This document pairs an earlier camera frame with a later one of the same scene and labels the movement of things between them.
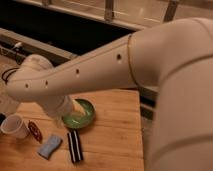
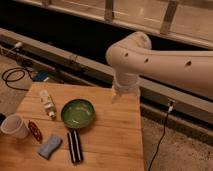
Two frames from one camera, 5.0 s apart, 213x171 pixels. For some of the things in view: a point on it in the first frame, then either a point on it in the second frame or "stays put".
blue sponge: x=47 y=148 stays put
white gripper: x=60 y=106 to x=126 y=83
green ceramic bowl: x=80 y=121 stays put
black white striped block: x=75 y=147 stays put
